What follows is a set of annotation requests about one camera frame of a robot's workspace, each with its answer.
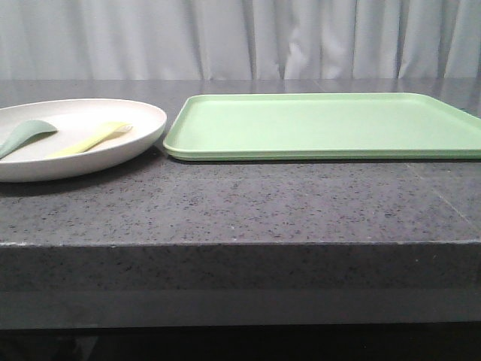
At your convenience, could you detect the beige round plate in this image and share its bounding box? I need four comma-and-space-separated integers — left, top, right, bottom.
1, 99, 167, 182

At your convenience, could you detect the light green serving tray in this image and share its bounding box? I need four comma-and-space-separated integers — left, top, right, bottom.
163, 93, 480, 161

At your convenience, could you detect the teal green spoon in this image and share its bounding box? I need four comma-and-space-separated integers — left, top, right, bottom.
1, 120, 58, 158

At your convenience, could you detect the white curtain backdrop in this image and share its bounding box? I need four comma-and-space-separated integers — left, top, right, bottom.
1, 1, 480, 80

